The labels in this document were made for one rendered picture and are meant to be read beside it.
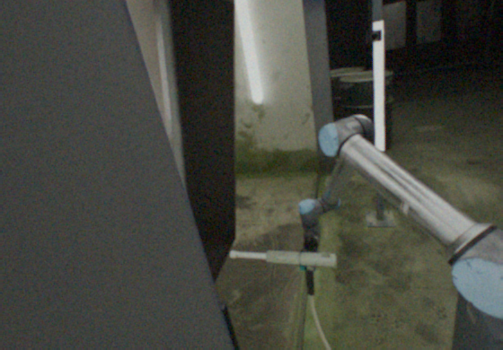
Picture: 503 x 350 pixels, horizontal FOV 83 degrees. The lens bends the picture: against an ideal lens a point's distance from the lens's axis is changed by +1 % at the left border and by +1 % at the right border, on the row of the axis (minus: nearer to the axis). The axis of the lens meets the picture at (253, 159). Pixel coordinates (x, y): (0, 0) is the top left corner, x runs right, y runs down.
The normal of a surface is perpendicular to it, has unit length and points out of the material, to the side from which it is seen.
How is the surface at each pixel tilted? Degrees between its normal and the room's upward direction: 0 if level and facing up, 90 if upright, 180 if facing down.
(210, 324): 90
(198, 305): 90
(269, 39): 90
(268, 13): 90
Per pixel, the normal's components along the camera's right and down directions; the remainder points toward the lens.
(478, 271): -0.84, 0.37
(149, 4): -0.24, 0.40
